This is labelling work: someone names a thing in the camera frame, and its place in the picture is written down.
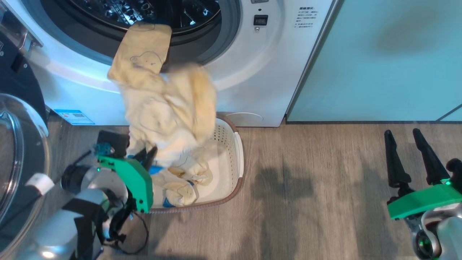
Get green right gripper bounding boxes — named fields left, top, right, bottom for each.
left=384, top=128, right=462, bottom=220

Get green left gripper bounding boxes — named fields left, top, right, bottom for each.
left=96, top=146, right=158, bottom=214

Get cream yellow bear-print clothes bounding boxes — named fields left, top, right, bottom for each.
left=108, top=21, right=218, bottom=208

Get washing machine door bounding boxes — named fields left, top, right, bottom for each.
left=0, top=7, right=51, bottom=260

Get white basket with brown rim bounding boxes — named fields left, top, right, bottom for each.
left=148, top=113, right=245, bottom=213

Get white front-load washing machine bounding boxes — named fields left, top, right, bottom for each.
left=0, top=0, right=340, bottom=127

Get washing machine drum opening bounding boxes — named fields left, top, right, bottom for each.
left=40, top=0, right=221, bottom=38

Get blue energy label sticker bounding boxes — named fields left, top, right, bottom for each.
left=54, top=109, right=95, bottom=126

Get pale green plain cabinet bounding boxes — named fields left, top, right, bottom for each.
left=286, top=0, right=462, bottom=123

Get white tape tag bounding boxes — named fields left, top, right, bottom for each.
left=25, top=173, right=55, bottom=194

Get round drain filter cover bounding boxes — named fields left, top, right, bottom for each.
left=226, top=112, right=264, bottom=127

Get teal cable connector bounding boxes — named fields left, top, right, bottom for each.
left=95, top=143, right=114, bottom=156

